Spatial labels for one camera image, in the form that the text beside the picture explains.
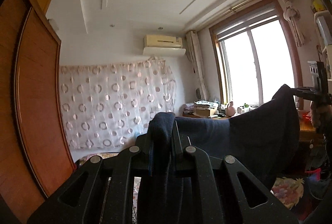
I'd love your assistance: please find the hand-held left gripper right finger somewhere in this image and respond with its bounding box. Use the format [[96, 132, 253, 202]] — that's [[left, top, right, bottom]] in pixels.
[[171, 120, 299, 224]]

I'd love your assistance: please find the white wall shelf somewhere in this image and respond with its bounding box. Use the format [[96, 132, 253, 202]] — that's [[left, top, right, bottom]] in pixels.
[[309, 0, 332, 78]]

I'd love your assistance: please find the beige patterned window curtain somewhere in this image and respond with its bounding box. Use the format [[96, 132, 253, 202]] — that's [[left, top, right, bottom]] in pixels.
[[186, 30, 210, 101]]

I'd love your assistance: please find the person's right hand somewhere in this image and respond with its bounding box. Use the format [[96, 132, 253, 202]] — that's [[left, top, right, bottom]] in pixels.
[[311, 101, 328, 132]]

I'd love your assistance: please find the wooden sideboard cabinet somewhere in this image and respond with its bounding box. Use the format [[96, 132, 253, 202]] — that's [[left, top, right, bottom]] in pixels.
[[182, 112, 325, 142]]

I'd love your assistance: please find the folded patterned cloth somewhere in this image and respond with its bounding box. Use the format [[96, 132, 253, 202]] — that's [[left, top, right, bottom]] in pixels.
[[194, 100, 221, 110]]

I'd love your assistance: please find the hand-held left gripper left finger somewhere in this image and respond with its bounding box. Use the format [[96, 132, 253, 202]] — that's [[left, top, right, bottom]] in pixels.
[[27, 133, 156, 224]]

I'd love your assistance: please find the tied pink window curtain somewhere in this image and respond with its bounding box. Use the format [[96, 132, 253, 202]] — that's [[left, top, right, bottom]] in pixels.
[[271, 0, 305, 47]]

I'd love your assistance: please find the brown cardboard box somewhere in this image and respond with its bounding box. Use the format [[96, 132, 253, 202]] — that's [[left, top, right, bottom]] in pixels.
[[194, 108, 217, 118]]

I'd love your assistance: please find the beige wall air conditioner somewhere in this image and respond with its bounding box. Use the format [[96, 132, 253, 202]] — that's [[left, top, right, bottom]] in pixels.
[[143, 34, 187, 56]]

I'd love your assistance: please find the navy printed t-shirt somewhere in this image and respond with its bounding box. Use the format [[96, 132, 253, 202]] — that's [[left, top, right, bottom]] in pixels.
[[137, 84, 301, 224]]

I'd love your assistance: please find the circle patterned sheer curtain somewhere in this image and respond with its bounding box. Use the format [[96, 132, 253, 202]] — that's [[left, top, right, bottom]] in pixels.
[[59, 56, 177, 151]]

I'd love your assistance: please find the wooden slatted wardrobe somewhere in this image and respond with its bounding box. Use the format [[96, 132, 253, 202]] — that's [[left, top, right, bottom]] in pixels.
[[0, 0, 78, 224]]

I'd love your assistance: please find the stack of papers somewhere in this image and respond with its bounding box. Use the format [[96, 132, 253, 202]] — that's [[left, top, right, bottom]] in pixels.
[[184, 102, 195, 117]]

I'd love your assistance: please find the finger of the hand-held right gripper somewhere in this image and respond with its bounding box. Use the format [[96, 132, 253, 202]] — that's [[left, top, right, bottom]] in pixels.
[[293, 86, 321, 93], [296, 92, 325, 101]]

